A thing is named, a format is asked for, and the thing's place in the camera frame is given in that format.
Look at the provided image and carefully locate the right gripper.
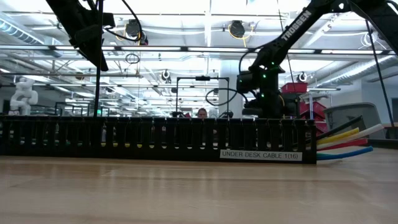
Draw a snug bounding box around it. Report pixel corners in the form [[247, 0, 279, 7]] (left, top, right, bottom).
[[236, 70, 282, 119]]

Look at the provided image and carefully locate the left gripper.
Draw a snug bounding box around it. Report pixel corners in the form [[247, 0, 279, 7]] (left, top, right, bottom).
[[45, 0, 116, 72]]

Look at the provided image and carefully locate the black zip tie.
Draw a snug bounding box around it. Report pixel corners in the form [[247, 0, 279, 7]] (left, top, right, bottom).
[[93, 0, 105, 118]]

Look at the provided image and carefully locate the black slotted cable raceway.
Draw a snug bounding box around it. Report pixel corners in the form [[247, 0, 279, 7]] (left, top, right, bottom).
[[0, 114, 318, 165]]

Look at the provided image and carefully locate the white cable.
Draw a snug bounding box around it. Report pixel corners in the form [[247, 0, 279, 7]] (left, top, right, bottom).
[[317, 123, 386, 151]]

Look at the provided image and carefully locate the red storage bin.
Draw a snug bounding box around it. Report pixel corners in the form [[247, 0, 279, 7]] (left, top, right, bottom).
[[281, 82, 308, 95]]

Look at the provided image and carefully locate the black monitor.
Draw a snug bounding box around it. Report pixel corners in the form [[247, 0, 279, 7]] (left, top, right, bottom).
[[279, 93, 301, 118]]

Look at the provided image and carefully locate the white pillar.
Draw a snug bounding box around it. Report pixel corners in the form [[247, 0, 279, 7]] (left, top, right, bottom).
[[218, 60, 244, 119]]

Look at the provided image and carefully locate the stack of red bins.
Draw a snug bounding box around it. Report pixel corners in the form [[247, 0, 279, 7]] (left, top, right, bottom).
[[298, 101, 329, 134]]

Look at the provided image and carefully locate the white robot figure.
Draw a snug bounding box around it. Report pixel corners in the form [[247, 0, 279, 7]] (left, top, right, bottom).
[[9, 77, 39, 116]]

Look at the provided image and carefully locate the long ceiling light bar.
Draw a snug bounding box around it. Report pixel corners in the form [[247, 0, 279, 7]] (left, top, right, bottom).
[[0, 45, 398, 55]]

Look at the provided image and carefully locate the black ceiling cable reel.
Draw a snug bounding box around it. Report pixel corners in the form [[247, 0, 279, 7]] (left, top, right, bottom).
[[229, 20, 246, 39], [125, 19, 149, 47]]

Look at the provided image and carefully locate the black camera stand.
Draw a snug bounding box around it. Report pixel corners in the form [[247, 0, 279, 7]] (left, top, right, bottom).
[[175, 75, 230, 118]]

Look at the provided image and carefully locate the silver ventilation duct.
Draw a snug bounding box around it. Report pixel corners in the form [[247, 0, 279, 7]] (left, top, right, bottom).
[[317, 55, 396, 88]]

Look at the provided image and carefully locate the black aluminium frame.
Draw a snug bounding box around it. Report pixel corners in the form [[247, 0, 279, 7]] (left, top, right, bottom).
[[366, 138, 398, 150]]

